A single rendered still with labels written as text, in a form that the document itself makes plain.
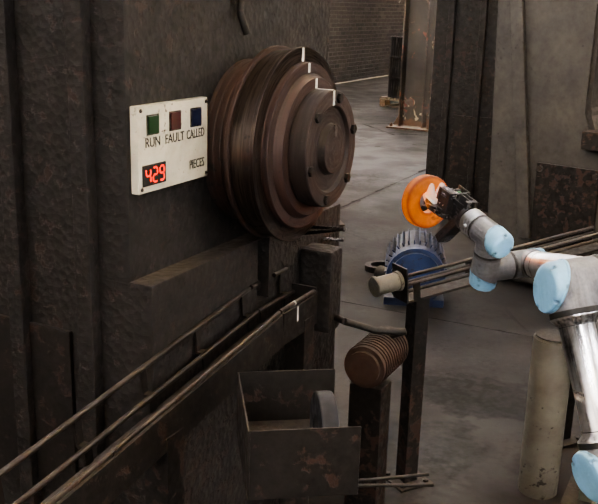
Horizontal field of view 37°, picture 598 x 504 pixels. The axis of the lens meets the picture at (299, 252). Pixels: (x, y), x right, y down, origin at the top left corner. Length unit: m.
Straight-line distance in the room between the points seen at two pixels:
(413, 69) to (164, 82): 9.23
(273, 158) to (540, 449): 1.32
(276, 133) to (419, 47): 9.07
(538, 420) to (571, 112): 2.24
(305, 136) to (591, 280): 0.71
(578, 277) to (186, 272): 0.87
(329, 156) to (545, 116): 2.75
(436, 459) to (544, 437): 0.42
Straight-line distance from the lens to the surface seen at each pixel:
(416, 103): 11.08
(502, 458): 3.11
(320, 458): 1.63
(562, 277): 2.03
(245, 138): 1.98
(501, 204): 4.91
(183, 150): 1.96
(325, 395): 1.66
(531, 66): 4.77
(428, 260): 4.27
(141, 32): 1.86
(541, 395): 2.76
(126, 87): 1.82
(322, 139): 2.08
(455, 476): 2.97
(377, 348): 2.49
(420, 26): 11.03
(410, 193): 2.55
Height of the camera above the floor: 1.45
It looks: 16 degrees down
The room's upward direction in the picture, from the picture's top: 2 degrees clockwise
